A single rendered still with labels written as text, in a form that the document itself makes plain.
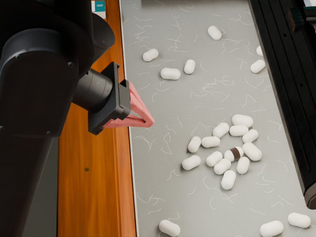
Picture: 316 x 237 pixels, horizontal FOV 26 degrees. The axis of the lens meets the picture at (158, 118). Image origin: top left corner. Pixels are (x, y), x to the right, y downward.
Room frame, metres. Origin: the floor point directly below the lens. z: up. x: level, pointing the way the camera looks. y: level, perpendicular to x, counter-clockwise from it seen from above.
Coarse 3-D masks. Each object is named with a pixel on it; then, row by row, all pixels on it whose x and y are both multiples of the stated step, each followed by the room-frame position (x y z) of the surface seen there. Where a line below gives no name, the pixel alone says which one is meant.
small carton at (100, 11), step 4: (100, 0) 1.11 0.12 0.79; (92, 4) 1.10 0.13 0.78; (96, 4) 1.10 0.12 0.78; (100, 4) 1.10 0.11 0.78; (104, 4) 1.10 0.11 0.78; (92, 8) 1.09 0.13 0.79; (96, 8) 1.09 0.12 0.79; (100, 8) 1.09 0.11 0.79; (104, 8) 1.09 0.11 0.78; (92, 12) 1.08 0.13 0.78; (96, 12) 1.08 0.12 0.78; (100, 12) 1.08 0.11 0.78; (104, 12) 1.08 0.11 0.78; (104, 16) 1.08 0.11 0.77
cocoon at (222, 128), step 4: (220, 124) 0.80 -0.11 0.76; (224, 124) 0.80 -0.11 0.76; (216, 128) 0.79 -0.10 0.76; (220, 128) 0.79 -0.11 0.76; (224, 128) 0.79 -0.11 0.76; (228, 128) 0.79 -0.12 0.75; (216, 132) 0.78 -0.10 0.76; (220, 132) 0.78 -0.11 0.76; (224, 132) 0.79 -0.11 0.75; (220, 136) 0.78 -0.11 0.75
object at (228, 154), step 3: (237, 147) 0.75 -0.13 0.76; (240, 147) 0.75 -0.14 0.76; (228, 150) 0.74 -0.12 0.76; (240, 150) 0.74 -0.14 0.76; (225, 153) 0.74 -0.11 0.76; (228, 153) 0.73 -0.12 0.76; (231, 153) 0.73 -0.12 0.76; (240, 153) 0.74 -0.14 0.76; (243, 153) 0.74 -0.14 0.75; (225, 156) 0.73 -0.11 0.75; (228, 156) 0.73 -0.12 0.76; (231, 156) 0.73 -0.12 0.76; (240, 156) 0.73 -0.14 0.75; (231, 159) 0.73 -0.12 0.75
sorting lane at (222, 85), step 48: (144, 0) 1.17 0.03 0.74; (192, 0) 1.17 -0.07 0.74; (240, 0) 1.17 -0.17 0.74; (144, 48) 1.02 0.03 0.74; (192, 48) 1.02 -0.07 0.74; (240, 48) 1.02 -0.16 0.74; (144, 96) 0.88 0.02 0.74; (192, 96) 0.88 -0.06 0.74; (240, 96) 0.88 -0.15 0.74; (144, 144) 0.77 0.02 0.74; (240, 144) 0.77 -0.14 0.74; (288, 144) 0.77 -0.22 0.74; (144, 192) 0.67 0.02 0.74; (192, 192) 0.67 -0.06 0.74; (240, 192) 0.67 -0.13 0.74; (288, 192) 0.67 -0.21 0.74
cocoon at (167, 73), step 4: (164, 68) 0.94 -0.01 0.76; (168, 68) 0.94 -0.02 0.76; (164, 72) 0.93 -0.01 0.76; (168, 72) 0.93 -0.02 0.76; (172, 72) 0.93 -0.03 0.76; (176, 72) 0.93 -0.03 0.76; (164, 76) 0.93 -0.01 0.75; (168, 76) 0.93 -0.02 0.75; (172, 76) 0.92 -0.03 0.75; (176, 76) 0.92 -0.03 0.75
